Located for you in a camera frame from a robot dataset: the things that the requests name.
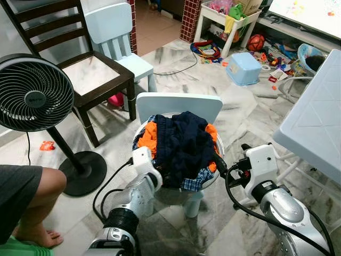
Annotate blue plaid garment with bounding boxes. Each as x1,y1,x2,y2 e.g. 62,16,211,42
133,115,214,193

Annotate light blue child chair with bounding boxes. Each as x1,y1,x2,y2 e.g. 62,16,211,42
133,92,224,218
84,3,158,94

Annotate light grey folding table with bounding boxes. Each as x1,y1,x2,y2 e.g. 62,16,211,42
234,49,341,209

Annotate light blue plastic basin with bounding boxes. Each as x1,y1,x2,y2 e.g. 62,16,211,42
226,52,263,86

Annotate orange shirt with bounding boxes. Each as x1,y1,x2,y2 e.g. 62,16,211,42
137,120,219,171

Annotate colourful toy rings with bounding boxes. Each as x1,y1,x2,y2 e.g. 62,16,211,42
190,40,223,63

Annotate light blue round tub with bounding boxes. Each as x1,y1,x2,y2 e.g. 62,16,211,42
297,43,326,73

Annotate pink toy ball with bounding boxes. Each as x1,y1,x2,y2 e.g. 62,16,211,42
107,92,126,107

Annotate white toy shelf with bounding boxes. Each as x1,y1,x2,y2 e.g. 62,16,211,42
193,0,264,58

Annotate green toy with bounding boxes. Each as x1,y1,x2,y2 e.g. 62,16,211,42
229,3,248,21

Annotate cardboard box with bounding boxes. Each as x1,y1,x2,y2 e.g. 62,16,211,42
242,0,264,17

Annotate bright television screen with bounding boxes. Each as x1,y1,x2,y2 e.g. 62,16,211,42
266,0,341,41

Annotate black standing fan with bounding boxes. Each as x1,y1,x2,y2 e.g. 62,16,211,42
0,53,108,197

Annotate green plastic stool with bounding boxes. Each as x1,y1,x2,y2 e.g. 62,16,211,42
0,237,54,256

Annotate dark wooden chair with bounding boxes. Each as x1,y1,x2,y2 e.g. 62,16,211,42
0,0,136,149

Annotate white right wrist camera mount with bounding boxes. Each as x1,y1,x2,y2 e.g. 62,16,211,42
244,144,279,186

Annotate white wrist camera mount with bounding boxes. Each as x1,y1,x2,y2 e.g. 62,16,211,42
244,144,279,186
132,147,158,177

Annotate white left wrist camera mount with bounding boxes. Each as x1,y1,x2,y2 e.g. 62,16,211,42
132,147,158,177

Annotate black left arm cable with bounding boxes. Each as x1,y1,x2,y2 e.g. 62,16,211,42
92,158,135,223
100,187,126,215

